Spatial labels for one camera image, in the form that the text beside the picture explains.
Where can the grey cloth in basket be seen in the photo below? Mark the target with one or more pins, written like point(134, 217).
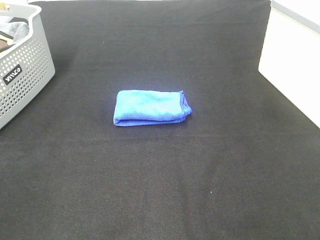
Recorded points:
point(13, 32)

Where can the black tablecloth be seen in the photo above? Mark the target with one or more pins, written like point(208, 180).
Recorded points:
point(244, 165)

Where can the white plastic storage box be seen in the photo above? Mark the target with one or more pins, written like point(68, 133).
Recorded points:
point(290, 56)

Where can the grey perforated laundry basket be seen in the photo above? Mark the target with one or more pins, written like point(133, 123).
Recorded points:
point(25, 68)

